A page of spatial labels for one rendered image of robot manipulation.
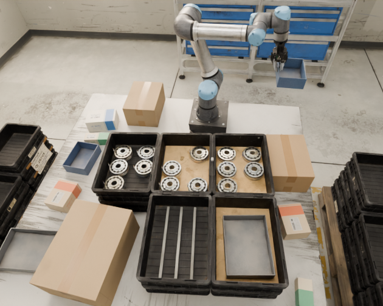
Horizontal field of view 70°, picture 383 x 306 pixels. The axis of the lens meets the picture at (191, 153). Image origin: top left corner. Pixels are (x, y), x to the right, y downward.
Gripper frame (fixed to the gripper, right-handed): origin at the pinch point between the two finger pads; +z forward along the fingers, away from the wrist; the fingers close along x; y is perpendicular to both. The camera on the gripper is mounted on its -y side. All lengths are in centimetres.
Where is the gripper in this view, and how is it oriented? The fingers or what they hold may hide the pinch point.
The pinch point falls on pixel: (278, 68)
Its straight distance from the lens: 175.0
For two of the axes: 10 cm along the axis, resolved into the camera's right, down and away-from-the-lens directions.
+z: 1.7, 6.3, 7.5
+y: -1.8, 7.7, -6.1
